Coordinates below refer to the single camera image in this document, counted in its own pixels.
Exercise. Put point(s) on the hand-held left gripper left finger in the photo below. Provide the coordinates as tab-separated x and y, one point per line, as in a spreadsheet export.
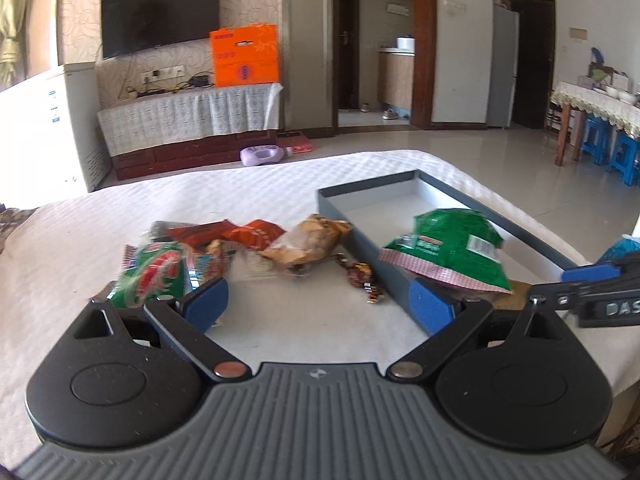
205	304

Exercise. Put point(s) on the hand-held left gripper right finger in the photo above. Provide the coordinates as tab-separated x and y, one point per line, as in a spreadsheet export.
430	306

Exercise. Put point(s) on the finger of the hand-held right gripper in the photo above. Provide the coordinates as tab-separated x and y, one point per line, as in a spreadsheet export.
575	291
590	274

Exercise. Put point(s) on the green checkered-edge snack bag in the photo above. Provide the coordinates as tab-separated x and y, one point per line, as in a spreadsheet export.
450	247

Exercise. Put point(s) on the green shrimp chip bag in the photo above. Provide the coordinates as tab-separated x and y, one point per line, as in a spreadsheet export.
150	275

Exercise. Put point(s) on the long orange snack bar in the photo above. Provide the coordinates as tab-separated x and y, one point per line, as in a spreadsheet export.
197	235

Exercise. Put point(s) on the square red-orange snack packet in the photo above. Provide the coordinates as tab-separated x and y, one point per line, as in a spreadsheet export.
255	235

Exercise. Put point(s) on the grey rectangular box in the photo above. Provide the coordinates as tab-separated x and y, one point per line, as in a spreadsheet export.
380	210

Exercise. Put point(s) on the beige pastry packet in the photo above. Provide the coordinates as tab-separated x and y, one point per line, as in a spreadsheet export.
310	240

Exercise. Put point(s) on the teal crinkled plastic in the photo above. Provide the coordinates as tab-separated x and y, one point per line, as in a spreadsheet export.
626	247

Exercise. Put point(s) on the brown wrapped candy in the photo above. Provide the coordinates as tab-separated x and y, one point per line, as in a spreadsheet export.
375	294
357	272

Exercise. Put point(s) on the grey print snack packet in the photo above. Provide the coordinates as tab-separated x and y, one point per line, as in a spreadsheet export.
162	230

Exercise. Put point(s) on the blue plastic stool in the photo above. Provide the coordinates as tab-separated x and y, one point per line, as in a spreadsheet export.
625	157
595	137

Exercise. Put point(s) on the wooden dining table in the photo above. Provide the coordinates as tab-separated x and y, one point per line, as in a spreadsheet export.
564	130

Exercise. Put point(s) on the purple detergent bottle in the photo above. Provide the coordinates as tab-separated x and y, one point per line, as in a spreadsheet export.
262	156

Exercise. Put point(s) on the cream lace tablecloth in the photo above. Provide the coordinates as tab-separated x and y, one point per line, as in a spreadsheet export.
595	100

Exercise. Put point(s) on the pink floor scale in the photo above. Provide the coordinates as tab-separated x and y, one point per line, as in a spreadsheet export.
297	144

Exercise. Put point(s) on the cloth-covered tv cabinet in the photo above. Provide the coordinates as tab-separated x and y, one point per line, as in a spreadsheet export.
185	110

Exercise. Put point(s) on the white box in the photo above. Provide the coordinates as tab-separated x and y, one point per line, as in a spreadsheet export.
621	81

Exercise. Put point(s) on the dark patterned cloth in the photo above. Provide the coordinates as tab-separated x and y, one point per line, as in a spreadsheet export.
15	225

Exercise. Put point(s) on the grey refrigerator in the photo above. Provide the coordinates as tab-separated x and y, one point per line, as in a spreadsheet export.
502	70

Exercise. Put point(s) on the beige kitchen counter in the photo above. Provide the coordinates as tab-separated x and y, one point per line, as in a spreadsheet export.
395	80

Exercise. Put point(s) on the white chest freezer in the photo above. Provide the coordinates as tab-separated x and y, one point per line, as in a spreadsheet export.
45	130

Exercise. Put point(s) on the orange gift box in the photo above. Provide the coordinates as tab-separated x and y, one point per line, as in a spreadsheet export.
245	57

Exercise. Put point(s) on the white pot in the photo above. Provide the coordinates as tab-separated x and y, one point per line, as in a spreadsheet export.
406	43

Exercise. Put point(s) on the dark wooden door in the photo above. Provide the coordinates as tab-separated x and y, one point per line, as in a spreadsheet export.
347	35

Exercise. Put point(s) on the pale curtain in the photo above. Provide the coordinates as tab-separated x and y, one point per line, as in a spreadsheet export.
15	15

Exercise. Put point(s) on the white wall outlet strip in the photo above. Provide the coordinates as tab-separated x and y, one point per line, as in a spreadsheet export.
162	74

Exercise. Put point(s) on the black wall television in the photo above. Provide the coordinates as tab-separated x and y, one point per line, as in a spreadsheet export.
160	12

